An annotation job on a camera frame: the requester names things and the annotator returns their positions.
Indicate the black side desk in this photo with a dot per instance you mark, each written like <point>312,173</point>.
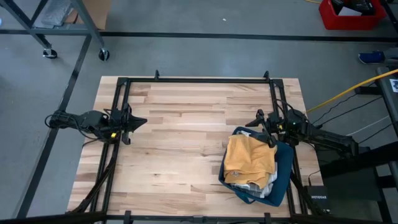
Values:
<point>388,102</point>

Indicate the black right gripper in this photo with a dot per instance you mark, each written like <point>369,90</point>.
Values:
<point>278,133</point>

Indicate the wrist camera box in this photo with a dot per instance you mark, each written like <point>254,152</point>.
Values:
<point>275,118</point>
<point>126,138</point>

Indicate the brown cardboard box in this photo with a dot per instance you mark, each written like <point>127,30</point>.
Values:
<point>99,12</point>

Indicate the person's blue shoe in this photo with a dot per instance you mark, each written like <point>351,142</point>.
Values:
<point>371,57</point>

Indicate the grey metal cart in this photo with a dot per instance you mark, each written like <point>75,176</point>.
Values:
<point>87,21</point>

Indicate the grey plastic bag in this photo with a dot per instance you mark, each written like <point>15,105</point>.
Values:
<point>56,12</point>

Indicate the yellow towel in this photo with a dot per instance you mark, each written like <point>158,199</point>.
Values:
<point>248,158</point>

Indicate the black floor stand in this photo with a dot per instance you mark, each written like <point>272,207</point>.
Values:
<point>348,174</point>

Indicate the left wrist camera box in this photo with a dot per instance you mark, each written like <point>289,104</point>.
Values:
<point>126,138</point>

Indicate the blue fabric bin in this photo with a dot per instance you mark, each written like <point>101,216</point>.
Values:
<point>284,174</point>

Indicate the black caster wheel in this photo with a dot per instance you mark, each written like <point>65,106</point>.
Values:
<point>104,55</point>
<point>49,54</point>

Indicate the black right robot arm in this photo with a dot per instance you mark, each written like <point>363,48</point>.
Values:
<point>326,138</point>

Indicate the black device in crate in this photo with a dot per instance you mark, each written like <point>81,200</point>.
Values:
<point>360,5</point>

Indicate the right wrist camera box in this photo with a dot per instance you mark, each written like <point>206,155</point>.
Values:
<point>275,118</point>

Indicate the black outer rig frame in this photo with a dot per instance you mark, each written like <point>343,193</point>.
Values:
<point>217,35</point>

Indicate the red plastic crate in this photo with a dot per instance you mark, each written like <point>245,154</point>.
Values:
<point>351,22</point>

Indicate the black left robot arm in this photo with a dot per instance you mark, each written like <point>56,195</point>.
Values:
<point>87,121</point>

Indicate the white checked towel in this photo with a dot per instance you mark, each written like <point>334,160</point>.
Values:
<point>268,184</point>

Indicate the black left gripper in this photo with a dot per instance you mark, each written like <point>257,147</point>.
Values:
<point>119,121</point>

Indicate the black network switch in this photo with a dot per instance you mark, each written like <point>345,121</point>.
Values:
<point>317,199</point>

